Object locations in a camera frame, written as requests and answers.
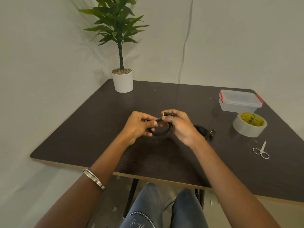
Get person's left hand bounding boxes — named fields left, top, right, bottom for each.
left=121, top=111, right=159, bottom=146

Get person's right hand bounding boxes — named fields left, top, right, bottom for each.
left=161, top=109, right=203, bottom=148

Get person's left forearm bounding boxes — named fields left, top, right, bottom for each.
left=34, top=138, right=134, bottom=228

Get person's right forearm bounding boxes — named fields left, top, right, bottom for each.
left=190, top=136, right=282, bottom=228

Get white plant pot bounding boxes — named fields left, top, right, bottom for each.
left=112, top=68, right=134, bottom=93

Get clear plastic box red clips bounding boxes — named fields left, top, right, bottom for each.
left=218, top=89, right=264, bottom=114

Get black table leg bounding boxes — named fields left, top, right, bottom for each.
left=123, top=178, right=140, bottom=219
left=194, top=188, right=205, bottom=210

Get person's left leg in jeans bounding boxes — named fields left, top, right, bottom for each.
left=119, top=183, right=167, bottom=228

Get person's leg in jeans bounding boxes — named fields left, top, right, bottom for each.
left=119, top=183, right=167, bottom=228
left=171, top=188, right=209, bottom=228

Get clear tape roll yellow core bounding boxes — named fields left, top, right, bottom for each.
left=232, top=112, right=268, bottom=138

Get person's right leg in jeans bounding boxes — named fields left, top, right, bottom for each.
left=171, top=188, right=209, bottom=228

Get green artificial plant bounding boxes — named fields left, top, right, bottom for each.
left=78, top=0, right=150, bottom=70

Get small silver scissors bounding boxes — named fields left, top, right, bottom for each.
left=252, top=141, right=270, bottom=159

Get black cable bundle with connectors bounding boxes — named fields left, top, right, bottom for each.
left=193, top=125, right=216, bottom=141

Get grey wall cable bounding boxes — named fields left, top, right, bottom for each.
left=178, top=0, right=196, bottom=85

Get silver bracelet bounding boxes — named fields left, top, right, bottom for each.
left=82, top=168, right=106, bottom=192

